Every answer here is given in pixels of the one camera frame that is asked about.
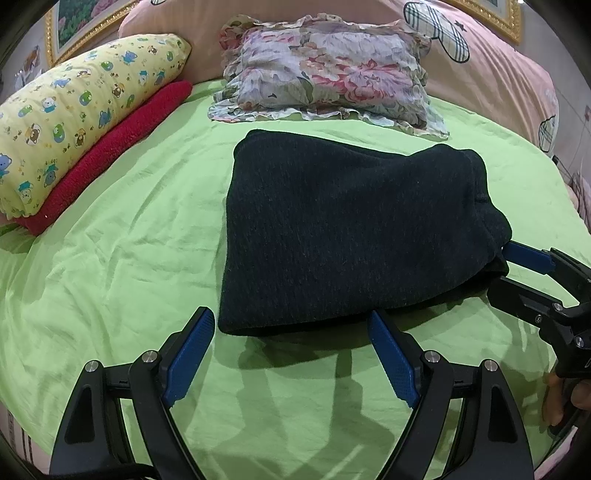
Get gold framed landscape picture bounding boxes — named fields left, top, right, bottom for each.
left=46, top=0, right=523, bottom=66

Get yellow cartoon print pillow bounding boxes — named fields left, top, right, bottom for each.
left=0, top=33, right=193, bottom=220

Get floral ruffled pillow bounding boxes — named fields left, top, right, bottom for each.
left=208, top=14, right=450, bottom=140

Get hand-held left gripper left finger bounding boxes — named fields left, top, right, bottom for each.
left=48, top=305, right=217, bottom=480

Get pink striped mattress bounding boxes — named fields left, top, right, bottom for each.
left=0, top=406, right=49, bottom=468

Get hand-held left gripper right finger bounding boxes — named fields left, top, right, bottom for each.
left=368, top=309, right=536, bottom=480

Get person's right hand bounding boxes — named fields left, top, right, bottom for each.
left=542, top=369, right=579, bottom=428

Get black pants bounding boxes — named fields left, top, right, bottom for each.
left=217, top=129, right=513, bottom=337

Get green bed sheet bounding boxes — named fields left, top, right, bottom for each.
left=0, top=78, right=583, bottom=480

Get red fleece blanket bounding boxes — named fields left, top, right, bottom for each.
left=16, top=79, right=194, bottom=236

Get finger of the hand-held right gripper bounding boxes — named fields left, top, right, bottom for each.
left=502, top=242, right=591, bottom=304
left=489, top=276, right=574, bottom=334

